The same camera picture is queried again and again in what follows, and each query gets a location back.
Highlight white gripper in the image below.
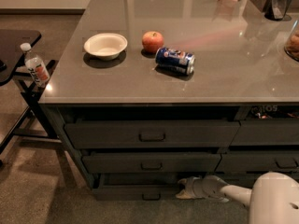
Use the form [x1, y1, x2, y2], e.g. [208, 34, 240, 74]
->
[176, 176, 206, 200]

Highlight drawer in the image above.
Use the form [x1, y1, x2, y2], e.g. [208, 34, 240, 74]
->
[231, 119, 299, 146]
[82, 152, 221, 174]
[64, 120, 239, 149]
[216, 151, 299, 173]
[206, 172, 266, 189]
[93, 173, 180, 201]

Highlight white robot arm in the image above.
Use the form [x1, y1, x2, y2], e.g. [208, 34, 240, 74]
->
[176, 172, 299, 224]

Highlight snack bags in drawer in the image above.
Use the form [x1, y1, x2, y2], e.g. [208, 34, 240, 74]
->
[249, 105, 299, 119]

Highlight blue soda can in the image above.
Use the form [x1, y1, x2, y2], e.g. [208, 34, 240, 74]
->
[155, 47, 195, 76]

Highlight red apple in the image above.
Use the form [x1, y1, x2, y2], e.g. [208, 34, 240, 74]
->
[142, 31, 164, 53]

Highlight white paper bowl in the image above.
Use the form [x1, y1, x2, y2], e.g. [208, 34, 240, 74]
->
[83, 33, 128, 61]

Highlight glass jar with snacks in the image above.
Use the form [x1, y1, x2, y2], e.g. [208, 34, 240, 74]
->
[284, 21, 299, 62]

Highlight clear plastic water bottle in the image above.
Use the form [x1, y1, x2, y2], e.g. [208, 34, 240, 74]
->
[21, 43, 50, 87]

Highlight dark metal container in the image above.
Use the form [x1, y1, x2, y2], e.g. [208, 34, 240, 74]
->
[264, 0, 292, 21]

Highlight dark side table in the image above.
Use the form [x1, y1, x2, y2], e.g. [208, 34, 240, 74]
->
[0, 29, 58, 153]

